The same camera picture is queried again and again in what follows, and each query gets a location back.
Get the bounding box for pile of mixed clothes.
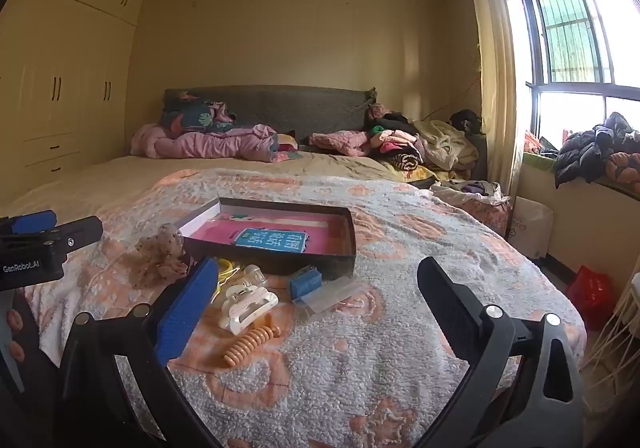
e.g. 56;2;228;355
364;103;436;179

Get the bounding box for beige dotted scrunchie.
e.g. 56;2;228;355
131;223;190;289

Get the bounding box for orange black patterned cushion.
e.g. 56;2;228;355
605;151;640;182

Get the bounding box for dark cardboard box pink inside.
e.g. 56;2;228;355
178;197;357;279

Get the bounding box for dark floral pillow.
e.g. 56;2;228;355
160;91;236;135

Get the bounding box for black puffer jacket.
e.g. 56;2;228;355
554;112;640;189

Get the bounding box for beige bed sheet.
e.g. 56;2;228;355
0;148;451;224

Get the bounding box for clear plastic bag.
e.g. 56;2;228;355
295;275;371;316

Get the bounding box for grey quilted headboard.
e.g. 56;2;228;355
164;86;378;149

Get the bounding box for white paper bag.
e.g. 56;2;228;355
507;195;555;259

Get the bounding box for cream curtain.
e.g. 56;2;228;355
467;0;526;199

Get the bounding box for clear hair claw clip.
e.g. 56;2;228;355
234;264;268;290

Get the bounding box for white wire rack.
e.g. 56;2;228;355
580;273;640;429

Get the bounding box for orange spiral hair tie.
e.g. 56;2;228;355
222;325;281;369

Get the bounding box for purple and white clothes heap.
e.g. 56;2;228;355
432;179;512;210

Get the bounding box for white hair claw clip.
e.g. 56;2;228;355
217;285;279;335

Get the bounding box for teal printed card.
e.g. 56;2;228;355
234;227;312;255

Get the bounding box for cream built-in wardrobe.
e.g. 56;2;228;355
0;0;146;209

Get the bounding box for pink knit garment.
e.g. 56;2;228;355
308;131;373;157

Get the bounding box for yellow sunglasses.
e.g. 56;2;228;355
214;257;244;290

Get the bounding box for person's left hand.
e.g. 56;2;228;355
0;307;27;365

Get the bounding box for green window seat cushion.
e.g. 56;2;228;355
522;151;640;202

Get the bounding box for pink quilt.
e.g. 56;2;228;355
131;121;281;162

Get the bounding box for cream fleece blanket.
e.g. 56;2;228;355
412;119;480;172

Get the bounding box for orange and white patterned blanket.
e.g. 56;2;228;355
20;168;588;448

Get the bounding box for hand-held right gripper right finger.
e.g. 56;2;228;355
416;255;586;448

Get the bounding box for barred window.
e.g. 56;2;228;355
510;0;640;141

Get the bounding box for black bag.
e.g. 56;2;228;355
448;109;485;135

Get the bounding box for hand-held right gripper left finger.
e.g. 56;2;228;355
52;255;221;448

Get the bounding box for red plastic bag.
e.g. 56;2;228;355
565;265;616;331

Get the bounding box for small blue box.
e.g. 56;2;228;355
289;265;323;300

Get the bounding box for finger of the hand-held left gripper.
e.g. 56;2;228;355
0;209;58;236
42;215;104;254

